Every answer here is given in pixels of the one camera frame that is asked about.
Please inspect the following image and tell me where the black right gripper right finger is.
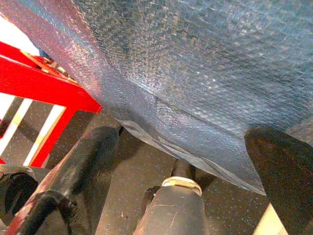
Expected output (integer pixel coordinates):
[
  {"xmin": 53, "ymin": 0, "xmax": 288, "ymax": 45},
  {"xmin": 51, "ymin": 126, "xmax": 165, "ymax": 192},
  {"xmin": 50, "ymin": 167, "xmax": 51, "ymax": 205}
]
[{"xmin": 244, "ymin": 126, "xmax": 313, "ymax": 235}]

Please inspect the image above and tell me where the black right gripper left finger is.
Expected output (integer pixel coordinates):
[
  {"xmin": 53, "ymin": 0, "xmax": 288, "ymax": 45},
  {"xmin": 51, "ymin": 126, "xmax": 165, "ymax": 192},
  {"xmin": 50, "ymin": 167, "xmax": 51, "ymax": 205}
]
[{"xmin": 7, "ymin": 126, "xmax": 121, "ymax": 235}]

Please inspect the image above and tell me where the blue-grey woven cloth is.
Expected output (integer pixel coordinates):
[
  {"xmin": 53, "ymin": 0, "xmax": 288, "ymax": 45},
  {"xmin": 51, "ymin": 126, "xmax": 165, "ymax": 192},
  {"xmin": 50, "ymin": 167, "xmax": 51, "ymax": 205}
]
[{"xmin": 0, "ymin": 0, "xmax": 313, "ymax": 196}]

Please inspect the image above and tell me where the red wooden stool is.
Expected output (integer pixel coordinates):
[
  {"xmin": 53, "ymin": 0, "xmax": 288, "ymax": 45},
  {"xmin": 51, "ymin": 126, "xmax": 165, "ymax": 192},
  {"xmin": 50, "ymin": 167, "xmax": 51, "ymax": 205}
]
[{"xmin": 0, "ymin": 41, "xmax": 103, "ymax": 167}]

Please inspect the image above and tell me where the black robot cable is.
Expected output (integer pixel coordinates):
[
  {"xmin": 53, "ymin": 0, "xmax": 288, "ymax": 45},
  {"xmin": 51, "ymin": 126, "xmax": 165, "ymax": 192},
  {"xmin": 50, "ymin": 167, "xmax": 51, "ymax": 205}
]
[{"xmin": 0, "ymin": 165, "xmax": 79, "ymax": 235}]

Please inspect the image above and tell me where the white cloth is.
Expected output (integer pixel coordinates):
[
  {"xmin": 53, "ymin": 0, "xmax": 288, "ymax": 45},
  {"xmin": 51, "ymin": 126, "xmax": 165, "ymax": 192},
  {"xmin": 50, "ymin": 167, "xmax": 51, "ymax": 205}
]
[{"xmin": 0, "ymin": 13, "xmax": 51, "ymax": 61}]

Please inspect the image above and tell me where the grey robot leg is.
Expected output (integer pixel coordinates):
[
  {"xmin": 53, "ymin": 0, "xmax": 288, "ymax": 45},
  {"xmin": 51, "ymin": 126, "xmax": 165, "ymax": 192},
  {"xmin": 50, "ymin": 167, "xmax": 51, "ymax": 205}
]
[{"xmin": 133, "ymin": 159, "xmax": 208, "ymax": 235}]

